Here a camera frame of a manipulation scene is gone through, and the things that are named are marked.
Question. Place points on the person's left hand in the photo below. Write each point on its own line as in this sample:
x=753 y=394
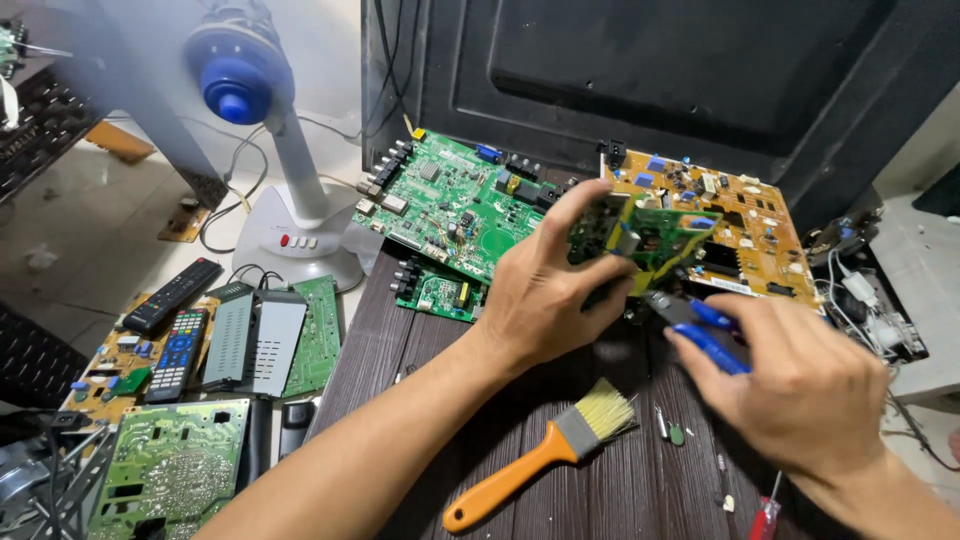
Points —
x=544 y=300

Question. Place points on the person's right hand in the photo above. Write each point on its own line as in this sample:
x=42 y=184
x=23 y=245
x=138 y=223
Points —
x=795 y=390

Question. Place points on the small green circuit board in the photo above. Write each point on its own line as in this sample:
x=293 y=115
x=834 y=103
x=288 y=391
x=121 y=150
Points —
x=652 y=236

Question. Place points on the small green board with jacks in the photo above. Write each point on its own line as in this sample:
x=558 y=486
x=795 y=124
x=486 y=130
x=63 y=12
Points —
x=439 y=289

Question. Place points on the small green capacitor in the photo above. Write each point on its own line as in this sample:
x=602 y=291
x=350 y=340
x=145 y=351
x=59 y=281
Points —
x=676 y=434

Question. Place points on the large green main circuit board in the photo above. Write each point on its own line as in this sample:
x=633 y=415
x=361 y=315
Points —
x=457 y=202

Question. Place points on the yellow power supply circuit board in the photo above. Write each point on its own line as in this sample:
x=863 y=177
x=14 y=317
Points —
x=750 y=225

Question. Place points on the green circuit board under box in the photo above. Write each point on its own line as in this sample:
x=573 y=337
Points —
x=319 y=330

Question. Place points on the black television back panel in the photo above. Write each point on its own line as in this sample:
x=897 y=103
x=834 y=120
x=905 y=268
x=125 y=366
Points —
x=675 y=82

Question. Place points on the black rectangular device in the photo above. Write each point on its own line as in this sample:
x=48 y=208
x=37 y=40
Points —
x=296 y=426

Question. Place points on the grey and black metal box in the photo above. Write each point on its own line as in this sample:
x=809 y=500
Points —
x=255 y=341

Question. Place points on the white standing fan with blue hub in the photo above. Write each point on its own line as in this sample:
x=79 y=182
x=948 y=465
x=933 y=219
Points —
x=277 y=150

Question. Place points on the small brown circuit board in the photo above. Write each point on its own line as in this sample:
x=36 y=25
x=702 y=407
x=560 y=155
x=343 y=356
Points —
x=182 y=221

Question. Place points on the black remote control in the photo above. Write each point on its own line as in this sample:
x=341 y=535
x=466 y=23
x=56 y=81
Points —
x=172 y=295

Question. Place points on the black remote with coloured buttons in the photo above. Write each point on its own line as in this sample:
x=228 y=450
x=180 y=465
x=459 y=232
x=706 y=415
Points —
x=176 y=354

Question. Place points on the green board solder side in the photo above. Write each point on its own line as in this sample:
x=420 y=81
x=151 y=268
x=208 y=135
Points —
x=176 y=472

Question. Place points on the yellow circuit board under remotes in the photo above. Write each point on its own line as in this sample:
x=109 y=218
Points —
x=112 y=367

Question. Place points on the black perforated panel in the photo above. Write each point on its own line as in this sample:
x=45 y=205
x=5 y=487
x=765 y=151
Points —
x=37 y=127

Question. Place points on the grey metal bracket frame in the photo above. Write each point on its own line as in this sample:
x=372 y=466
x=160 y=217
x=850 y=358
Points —
x=45 y=480

